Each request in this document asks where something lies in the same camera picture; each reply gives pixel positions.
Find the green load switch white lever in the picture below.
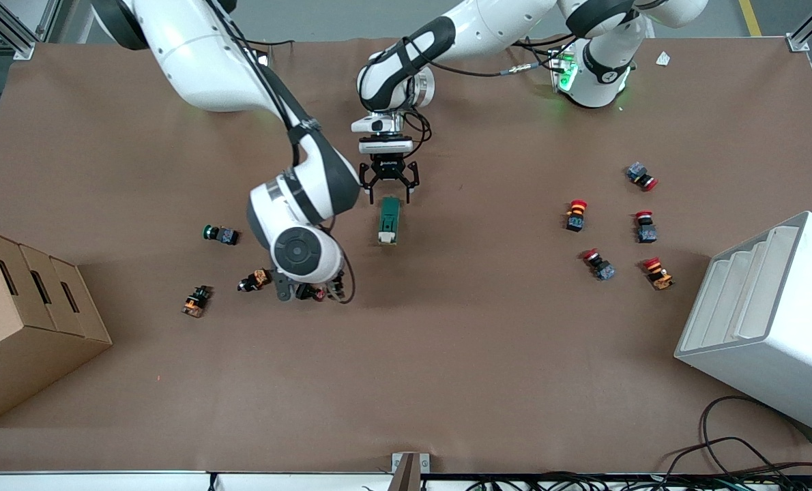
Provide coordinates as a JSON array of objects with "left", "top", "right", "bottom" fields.
[{"left": 377, "top": 196, "right": 403, "bottom": 246}]

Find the black pushbutton orange block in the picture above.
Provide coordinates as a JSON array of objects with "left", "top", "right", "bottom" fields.
[
  {"left": 182, "top": 285, "right": 213, "bottom": 318},
  {"left": 237, "top": 269, "right": 272, "bottom": 293}
]

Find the green pushbutton blue block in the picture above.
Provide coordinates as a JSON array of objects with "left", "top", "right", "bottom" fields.
[{"left": 202, "top": 224, "right": 240, "bottom": 246}]

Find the red button orange striped body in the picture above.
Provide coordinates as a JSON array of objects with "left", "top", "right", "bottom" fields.
[{"left": 565, "top": 199, "right": 589, "bottom": 233}]

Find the brown paper table cover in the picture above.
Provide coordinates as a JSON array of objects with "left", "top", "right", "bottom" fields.
[{"left": 0, "top": 34, "right": 812, "bottom": 475}]

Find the red mushroom button blue block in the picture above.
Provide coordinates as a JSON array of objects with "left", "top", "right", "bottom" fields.
[
  {"left": 581, "top": 248, "right": 617, "bottom": 282},
  {"left": 626, "top": 162, "right": 659, "bottom": 192}
]

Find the red button clear orange block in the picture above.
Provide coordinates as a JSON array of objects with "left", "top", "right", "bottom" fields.
[{"left": 642, "top": 256, "right": 676, "bottom": 292}]

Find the brown cardboard box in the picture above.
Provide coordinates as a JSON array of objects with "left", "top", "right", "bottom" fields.
[{"left": 0, "top": 227, "right": 113, "bottom": 429}]

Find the white slotted rack box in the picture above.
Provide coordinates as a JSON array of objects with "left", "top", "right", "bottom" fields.
[{"left": 674, "top": 210, "right": 812, "bottom": 439}]

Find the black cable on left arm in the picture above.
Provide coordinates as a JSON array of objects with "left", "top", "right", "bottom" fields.
[{"left": 405, "top": 58, "right": 565, "bottom": 162}]

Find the black cable at arm base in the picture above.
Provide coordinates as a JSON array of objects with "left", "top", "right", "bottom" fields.
[{"left": 514, "top": 35, "right": 564, "bottom": 72}]

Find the metal bracket with post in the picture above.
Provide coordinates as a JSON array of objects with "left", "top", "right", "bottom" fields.
[{"left": 391, "top": 452, "right": 431, "bottom": 491}]

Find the black cable bundle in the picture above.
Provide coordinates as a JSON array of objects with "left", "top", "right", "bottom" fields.
[{"left": 467, "top": 473, "right": 812, "bottom": 491}]

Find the black looped cable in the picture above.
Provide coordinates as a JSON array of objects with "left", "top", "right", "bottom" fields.
[{"left": 665, "top": 396, "right": 812, "bottom": 481}]

